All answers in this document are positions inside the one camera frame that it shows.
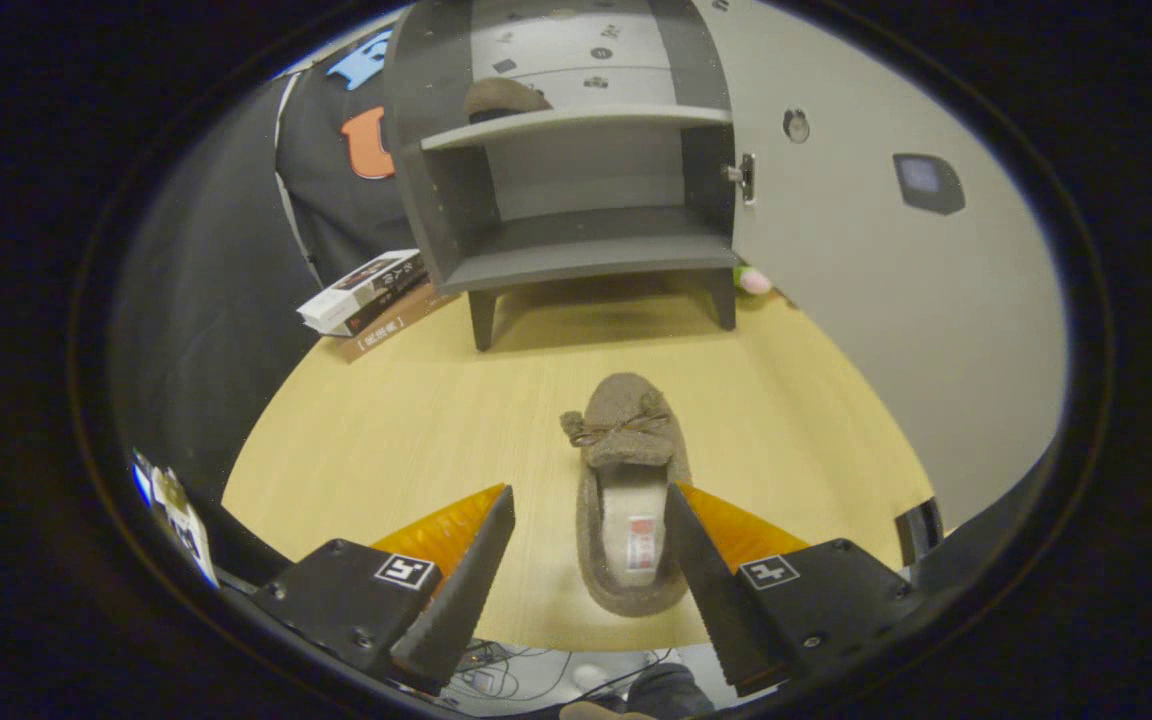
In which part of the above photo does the pink and green plush toy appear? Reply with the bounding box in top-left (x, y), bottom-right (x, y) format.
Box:
top-left (733, 265), bottom-right (787, 311)

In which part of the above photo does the person's dark clothing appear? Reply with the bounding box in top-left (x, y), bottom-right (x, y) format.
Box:
top-left (624, 663), bottom-right (719, 719)

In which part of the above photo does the beige shoe cabinet door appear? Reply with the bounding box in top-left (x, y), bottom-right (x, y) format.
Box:
top-left (691, 0), bottom-right (1070, 531)

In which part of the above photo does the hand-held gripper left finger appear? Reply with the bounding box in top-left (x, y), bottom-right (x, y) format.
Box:
top-left (254, 484), bottom-right (517, 694)

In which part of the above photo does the brown fluffy slipper shoe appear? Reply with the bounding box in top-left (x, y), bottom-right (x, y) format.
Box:
top-left (463, 77), bottom-right (554, 125)
top-left (560, 372), bottom-right (694, 618)

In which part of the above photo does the brown book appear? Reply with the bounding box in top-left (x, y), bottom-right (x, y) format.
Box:
top-left (339, 285), bottom-right (457, 363)

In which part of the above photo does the black book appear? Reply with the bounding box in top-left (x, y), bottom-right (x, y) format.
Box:
top-left (341, 275), bottom-right (432, 339)

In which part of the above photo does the grey shoe cabinet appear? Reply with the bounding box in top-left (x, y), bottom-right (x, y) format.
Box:
top-left (381, 0), bottom-right (742, 353)

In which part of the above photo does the tangle of thin cables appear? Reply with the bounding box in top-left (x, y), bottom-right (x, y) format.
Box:
top-left (441, 640), bottom-right (682, 706)

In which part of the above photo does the colourful printed object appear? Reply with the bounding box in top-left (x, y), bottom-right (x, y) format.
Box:
top-left (131, 448), bottom-right (222, 589)

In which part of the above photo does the metal cabinet door hinge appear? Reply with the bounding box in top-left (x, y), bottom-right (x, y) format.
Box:
top-left (721, 152), bottom-right (759, 208)

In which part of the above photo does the small black box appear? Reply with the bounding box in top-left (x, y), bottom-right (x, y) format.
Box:
top-left (894, 497), bottom-right (944, 568)

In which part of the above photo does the black backdrop cloth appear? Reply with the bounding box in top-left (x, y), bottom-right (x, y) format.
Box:
top-left (111, 25), bottom-right (447, 501)

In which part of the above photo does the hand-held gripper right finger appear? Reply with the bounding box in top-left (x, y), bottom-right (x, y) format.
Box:
top-left (664, 483), bottom-right (927, 698)

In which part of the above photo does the white book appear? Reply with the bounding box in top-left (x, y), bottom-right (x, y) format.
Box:
top-left (298, 250), bottom-right (427, 336)

